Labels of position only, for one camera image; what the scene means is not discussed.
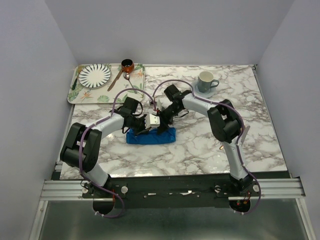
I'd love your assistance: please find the wooden handled knife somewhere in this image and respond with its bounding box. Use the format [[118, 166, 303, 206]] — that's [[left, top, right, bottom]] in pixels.
[[107, 68, 123, 92]]

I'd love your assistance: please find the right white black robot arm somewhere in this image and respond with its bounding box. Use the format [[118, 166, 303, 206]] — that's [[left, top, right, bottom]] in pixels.
[[157, 84, 251, 196]]

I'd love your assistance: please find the aluminium frame rail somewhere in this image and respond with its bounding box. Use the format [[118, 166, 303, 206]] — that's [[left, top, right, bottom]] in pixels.
[[40, 175, 306, 201]]

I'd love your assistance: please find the brown ceramic pot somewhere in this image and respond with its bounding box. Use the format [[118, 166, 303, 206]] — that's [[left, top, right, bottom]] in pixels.
[[121, 59, 135, 74]]

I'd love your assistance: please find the striped white blue plate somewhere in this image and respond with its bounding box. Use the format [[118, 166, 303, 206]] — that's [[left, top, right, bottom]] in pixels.
[[77, 63, 112, 89]]

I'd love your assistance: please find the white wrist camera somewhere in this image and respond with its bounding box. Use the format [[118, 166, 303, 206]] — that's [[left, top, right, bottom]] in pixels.
[[149, 99, 163, 111], [145, 113, 161, 129]]

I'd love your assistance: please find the dark green handled utensil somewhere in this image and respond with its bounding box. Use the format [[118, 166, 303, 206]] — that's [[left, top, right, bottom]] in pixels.
[[71, 74, 78, 91]]

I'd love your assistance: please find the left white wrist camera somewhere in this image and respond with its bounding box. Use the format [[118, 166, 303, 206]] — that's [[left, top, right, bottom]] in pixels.
[[145, 113, 161, 129]]

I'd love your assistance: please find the grey blue saucer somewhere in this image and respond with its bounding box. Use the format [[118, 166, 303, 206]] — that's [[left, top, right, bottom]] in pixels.
[[191, 81, 216, 99]]

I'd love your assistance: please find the blue satin napkin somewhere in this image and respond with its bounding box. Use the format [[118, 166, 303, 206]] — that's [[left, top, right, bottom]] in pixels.
[[126, 127, 176, 145]]

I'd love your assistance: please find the silver spoon on tray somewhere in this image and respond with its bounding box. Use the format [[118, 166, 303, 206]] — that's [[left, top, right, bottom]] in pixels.
[[123, 72, 138, 94]]

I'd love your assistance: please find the silver utensil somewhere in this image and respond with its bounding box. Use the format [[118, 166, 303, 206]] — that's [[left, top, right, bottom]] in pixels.
[[236, 125, 251, 147]]

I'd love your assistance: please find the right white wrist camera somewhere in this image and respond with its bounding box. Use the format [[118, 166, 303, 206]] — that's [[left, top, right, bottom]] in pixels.
[[149, 99, 163, 111]]

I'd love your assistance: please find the floral serving tray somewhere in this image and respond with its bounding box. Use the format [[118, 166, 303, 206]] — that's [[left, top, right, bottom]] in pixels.
[[67, 63, 145, 105]]

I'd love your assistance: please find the grey blue mug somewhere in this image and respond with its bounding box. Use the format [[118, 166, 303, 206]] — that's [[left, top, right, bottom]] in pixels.
[[197, 71, 220, 93]]

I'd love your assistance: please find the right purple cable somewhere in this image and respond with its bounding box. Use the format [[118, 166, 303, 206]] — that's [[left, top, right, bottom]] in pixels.
[[151, 79, 262, 216]]

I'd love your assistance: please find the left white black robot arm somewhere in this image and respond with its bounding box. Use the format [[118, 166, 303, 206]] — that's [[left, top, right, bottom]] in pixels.
[[60, 97, 148, 198]]

